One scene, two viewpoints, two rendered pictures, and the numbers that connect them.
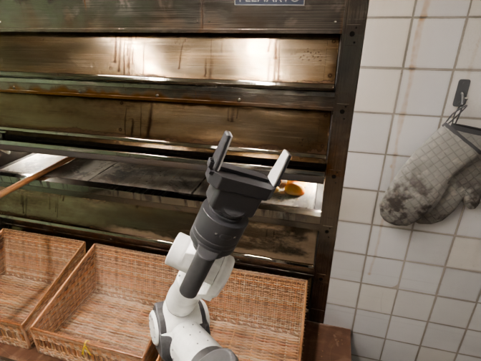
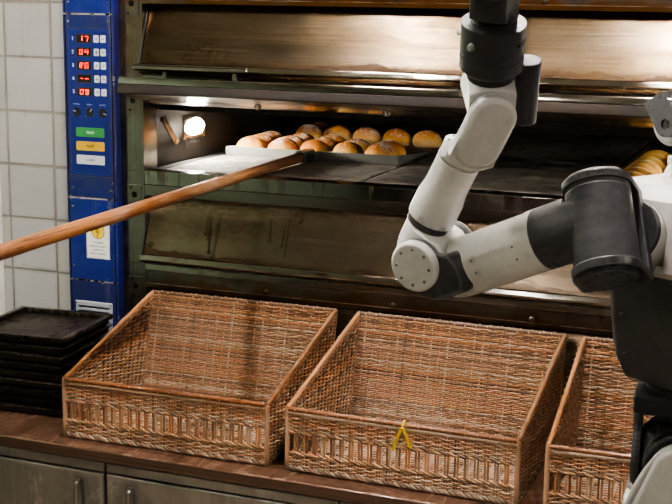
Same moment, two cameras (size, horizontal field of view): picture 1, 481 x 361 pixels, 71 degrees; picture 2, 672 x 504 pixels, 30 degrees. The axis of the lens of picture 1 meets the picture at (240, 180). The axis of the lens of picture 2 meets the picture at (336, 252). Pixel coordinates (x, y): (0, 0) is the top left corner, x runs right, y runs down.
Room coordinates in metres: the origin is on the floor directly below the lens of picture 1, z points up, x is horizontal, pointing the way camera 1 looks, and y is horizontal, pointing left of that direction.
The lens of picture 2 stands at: (-1.67, 0.52, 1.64)
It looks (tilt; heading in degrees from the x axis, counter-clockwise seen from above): 11 degrees down; 6
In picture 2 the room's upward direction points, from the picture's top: 1 degrees clockwise
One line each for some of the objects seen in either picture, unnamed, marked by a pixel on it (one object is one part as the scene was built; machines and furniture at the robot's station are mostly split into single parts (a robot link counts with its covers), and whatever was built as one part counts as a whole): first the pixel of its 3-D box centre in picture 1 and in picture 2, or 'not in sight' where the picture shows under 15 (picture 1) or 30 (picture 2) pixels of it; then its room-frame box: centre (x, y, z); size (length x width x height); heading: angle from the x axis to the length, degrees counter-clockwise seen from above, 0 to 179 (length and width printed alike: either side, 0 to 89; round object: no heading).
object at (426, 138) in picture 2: not in sight; (427, 138); (2.45, 0.65, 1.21); 0.10 x 0.07 x 0.05; 78
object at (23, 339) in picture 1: (15, 281); (205, 370); (1.35, 1.16, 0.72); 0.56 x 0.49 x 0.28; 76
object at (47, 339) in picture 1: (117, 304); (430, 399); (1.20, 0.58, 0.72); 0.56 x 0.49 x 0.28; 75
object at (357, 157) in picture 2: not in sight; (330, 148); (2.19, 0.94, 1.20); 0.55 x 0.36 x 0.03; 76
